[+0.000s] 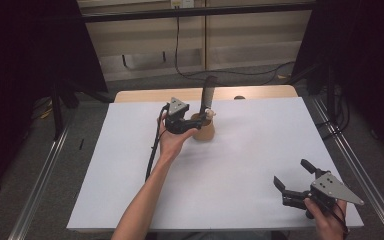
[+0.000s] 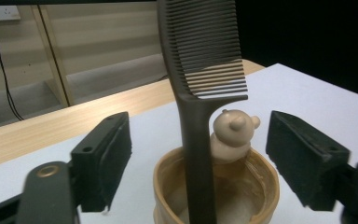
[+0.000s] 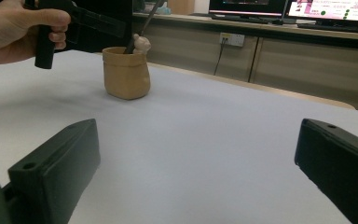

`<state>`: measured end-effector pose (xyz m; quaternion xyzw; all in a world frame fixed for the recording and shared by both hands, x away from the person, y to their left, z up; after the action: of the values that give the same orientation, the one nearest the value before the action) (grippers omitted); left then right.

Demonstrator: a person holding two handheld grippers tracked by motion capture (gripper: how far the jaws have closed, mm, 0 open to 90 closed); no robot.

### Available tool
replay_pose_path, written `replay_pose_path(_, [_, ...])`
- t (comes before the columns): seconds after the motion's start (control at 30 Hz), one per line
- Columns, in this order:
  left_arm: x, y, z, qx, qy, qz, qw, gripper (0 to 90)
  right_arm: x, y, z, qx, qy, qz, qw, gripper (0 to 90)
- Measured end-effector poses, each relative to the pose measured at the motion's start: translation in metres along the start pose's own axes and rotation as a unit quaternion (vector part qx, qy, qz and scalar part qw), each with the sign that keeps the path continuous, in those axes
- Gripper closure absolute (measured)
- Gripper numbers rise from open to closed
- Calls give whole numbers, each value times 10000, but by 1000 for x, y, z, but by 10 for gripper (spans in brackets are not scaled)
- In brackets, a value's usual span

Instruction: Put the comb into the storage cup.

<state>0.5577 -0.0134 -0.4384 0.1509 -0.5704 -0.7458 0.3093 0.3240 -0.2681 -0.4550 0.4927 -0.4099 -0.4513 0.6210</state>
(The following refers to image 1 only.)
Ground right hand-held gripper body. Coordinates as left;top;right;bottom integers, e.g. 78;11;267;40
281;171;365;220

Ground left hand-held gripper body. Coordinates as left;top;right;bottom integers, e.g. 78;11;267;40
164;96;198;136

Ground brown cup with small figure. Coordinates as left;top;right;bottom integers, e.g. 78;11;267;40
189;108;217;142

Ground black comb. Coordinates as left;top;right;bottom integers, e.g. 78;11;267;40
199;75;219;117

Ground person's left hand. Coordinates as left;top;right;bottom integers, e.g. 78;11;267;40
157;112;198;162

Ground person's right hand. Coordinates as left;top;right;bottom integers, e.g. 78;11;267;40
303;197;349;240

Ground wooden table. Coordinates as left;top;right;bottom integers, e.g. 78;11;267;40
113;84;299;104

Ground white table cover sheet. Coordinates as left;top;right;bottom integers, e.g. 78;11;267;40
66;96;365;233

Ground black metal stand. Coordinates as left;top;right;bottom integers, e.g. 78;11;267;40
50;79;81;142
325;64;338;125

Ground black horizontal bar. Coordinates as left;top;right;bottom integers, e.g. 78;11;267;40
79;2;316;24

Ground black curtain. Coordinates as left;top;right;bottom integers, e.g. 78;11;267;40
0;0;110;201
291;0;384;166

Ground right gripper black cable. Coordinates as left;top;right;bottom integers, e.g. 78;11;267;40
324;199;350;238

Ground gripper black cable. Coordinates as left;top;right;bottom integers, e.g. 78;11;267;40
144;103;170;183
324;199;350;238

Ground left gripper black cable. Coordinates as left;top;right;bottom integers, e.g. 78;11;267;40
144;103;170;183

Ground aluminium floor rail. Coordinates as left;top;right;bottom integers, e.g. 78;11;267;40
7;122;72;240
311;95;384;240

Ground bundle of black floor cables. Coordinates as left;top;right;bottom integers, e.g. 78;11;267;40
315;84;352;141

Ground long black wall cable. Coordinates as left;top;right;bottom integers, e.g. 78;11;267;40
173;7;296;87

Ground white wall socket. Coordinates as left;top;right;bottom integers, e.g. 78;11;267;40
170;0;195;10

